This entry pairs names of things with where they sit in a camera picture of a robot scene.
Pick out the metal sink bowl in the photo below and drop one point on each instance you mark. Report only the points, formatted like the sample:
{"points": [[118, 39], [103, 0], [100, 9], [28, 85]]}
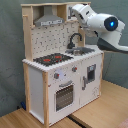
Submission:
{"points": [[79, 51]]}

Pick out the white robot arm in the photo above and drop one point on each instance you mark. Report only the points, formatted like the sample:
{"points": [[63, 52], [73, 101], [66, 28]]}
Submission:
{"points": [[108, 28]]}

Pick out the wooden toy kitchen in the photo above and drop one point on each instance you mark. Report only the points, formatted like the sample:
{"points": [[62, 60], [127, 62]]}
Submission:
{"points": [[40, 84]]}

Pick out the red stove knob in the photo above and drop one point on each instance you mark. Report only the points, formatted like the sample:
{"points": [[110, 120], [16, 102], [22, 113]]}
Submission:
{"points": [[56, 76], [74, 69]]}

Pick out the black stovetop red burners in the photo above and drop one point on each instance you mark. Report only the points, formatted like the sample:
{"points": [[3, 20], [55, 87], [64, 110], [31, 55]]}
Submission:
{"points": [[52, 59]]}

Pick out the black toy faucet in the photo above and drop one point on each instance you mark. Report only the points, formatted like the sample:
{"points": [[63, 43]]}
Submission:
{"points": [[74, 39]]}

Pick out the ice dispenser panel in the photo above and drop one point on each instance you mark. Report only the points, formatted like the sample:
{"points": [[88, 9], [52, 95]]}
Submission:
{"points": [[91, 73]]}

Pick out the oven door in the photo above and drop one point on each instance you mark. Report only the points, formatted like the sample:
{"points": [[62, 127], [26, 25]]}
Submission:
{"points": [[64, 97]]}

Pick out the grey range hood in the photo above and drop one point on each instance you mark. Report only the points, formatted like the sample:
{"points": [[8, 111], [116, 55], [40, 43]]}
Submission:
{"points": [[48, 18]]}

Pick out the grey cabinet door handle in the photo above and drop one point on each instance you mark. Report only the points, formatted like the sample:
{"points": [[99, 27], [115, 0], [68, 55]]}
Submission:
{"points": [[84, 83]]}

